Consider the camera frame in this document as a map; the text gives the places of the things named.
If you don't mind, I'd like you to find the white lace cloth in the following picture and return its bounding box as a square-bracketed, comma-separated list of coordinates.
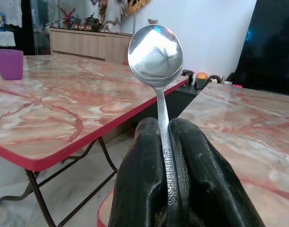
[0, 30, 17, 48]

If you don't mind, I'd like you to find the white patterned hanging garment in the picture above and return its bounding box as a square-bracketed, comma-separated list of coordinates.
[98, 0, 126, 33]

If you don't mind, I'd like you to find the red-edged marble folding table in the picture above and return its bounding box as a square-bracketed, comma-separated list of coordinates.
[97, 82, 289, 227]
[0, 54, 190, 227]

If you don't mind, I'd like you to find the black television screen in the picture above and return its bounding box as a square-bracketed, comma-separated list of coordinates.
[231, 0, 289, 96]

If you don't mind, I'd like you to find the silver Guinness spoon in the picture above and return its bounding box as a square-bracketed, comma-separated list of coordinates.
[127, 24, 183, 206]

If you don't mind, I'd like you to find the dark teapot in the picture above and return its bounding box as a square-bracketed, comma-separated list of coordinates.
[85, 13, 102, 31]

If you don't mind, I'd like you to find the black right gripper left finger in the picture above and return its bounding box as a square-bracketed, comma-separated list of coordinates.
[108, 117, 169, 227]

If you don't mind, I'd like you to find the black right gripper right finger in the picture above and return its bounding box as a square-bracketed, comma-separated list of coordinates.
[168, 118, 266, 227]

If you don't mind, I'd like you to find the purple plastic cup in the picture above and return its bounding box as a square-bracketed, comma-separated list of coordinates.
[0, 49, 25, 80]

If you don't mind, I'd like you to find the red coral ornament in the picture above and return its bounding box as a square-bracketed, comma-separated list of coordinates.
[59, 6, 76, 29]

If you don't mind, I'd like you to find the black low cabinet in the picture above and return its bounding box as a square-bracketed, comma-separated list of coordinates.
[131, 81, 208, 124]

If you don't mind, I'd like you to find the light wooden sideboard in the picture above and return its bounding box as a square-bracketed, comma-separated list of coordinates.
[49, 27, 134, 65]

